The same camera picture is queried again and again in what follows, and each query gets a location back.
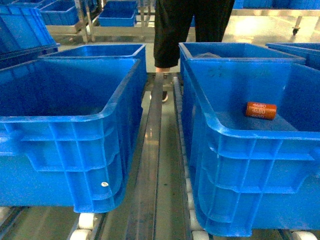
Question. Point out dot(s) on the orange 4680 cylinder cap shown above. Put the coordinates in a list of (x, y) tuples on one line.
[(260, 110)]

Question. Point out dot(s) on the blue bin behind right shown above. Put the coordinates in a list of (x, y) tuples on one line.
[(232, 51)]

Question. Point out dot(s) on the blue bin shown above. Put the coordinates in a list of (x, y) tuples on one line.
[(112, 51), (232, 51)]

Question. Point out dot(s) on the left blue plastic container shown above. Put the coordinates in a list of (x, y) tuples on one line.
[(68, 130)]

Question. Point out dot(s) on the blue plastic container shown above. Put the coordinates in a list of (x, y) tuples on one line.
[(249, 173), (68, 130)]

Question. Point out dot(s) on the right blue plastic container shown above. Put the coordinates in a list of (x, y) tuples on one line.
[(249, 173)]

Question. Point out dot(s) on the blue bin behind left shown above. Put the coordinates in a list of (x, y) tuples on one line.
[(112, 51)]

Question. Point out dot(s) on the walking person in black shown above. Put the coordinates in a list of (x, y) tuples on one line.
[(172, 22)]

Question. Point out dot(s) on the steel center rail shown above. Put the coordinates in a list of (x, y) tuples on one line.
[(141, 223)]

